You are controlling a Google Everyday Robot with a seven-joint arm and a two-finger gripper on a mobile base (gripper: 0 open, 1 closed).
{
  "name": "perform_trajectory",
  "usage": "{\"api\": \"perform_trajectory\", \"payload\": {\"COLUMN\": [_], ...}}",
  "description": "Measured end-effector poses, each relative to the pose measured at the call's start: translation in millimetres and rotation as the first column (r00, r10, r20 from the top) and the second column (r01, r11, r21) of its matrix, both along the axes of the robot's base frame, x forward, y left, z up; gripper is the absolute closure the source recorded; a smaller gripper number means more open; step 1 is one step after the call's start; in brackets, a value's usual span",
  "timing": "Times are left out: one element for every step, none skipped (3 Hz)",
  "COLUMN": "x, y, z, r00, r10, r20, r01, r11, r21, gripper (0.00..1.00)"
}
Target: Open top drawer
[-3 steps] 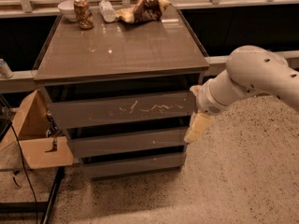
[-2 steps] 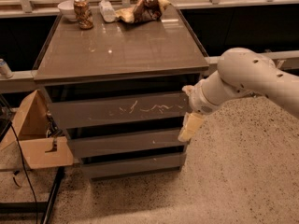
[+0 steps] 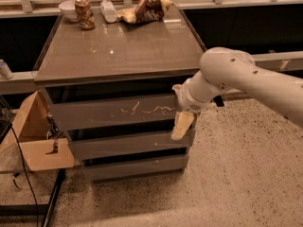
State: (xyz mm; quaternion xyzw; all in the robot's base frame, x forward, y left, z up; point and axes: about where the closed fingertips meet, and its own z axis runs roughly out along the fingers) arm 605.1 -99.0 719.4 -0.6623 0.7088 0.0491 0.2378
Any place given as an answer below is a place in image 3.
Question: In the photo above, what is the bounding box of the black cable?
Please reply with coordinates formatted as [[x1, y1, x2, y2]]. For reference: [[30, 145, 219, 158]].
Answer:
[[10, 123, 41, 227]]

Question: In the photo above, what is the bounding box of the grey middle drawer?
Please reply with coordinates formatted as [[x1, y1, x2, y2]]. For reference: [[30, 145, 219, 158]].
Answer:
[[69, 129, 195, 160]]

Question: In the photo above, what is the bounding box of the cardboard box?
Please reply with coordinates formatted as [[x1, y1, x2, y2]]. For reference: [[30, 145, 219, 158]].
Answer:
[[0, 91, 75, 171]]

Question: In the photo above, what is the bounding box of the white bowl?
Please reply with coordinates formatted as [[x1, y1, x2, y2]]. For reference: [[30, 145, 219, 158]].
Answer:
[[59, 0, 78, 22]]

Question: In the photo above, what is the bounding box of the grey drawer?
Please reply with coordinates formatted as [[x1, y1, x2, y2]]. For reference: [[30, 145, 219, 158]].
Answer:
[[82, 154, 188, 182], [50, 95, 179, 131], [69, 129, 195, 160]]

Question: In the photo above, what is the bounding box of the grey top drawer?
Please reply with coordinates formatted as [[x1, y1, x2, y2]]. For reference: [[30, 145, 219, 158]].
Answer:
[[50, 95, 179, 131]]

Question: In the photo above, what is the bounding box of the clear plastic water bottle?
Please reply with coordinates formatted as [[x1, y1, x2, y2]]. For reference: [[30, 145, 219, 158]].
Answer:
[[100, 0, 117, 23]]

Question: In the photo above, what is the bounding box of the crumpled chip bag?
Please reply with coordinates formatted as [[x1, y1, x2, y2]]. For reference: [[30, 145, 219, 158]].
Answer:
[[117, 0, 173, 24]]

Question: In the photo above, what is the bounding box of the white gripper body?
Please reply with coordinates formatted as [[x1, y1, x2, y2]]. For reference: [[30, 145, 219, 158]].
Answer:
[[177, 80, 208, 114]]

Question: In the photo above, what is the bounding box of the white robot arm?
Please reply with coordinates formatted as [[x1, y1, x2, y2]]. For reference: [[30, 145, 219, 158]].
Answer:
[[171, 47, 303, 140]]

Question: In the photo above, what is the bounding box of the grey drawer cabinet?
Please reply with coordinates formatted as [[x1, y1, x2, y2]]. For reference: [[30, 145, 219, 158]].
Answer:
[[35, 7, 204, 169]]

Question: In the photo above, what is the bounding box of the black metal stand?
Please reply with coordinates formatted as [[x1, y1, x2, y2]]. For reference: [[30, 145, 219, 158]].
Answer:
[[0, 169, 66, 227]]

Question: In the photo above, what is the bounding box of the brown soda can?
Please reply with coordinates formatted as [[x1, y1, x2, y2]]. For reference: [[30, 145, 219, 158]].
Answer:
[[75, 0, 95, 30]]

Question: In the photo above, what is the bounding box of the can on ledge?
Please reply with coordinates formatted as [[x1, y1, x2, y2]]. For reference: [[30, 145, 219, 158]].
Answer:
[[0, 60, 13, 79]]

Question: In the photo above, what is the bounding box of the grey bottom drawer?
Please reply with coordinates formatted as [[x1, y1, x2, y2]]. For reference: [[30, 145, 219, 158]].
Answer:
[[82, 154, 188, 182]]

